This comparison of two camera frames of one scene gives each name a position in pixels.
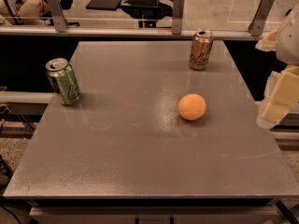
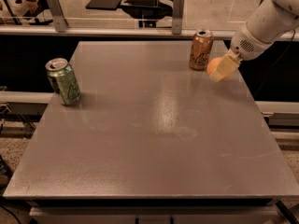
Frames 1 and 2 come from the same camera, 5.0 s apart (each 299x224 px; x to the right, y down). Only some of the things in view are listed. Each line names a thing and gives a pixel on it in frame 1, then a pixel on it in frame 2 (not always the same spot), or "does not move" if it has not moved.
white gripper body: [290, 42] -> [248, 47]
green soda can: [64, 79] does not move
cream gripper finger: [281, 92] -> [226, 66]
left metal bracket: [54, 5] does not move
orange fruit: [192, 106] -> [212, 65]
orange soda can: [200, 50] does not move
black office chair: [145, 3] does not move
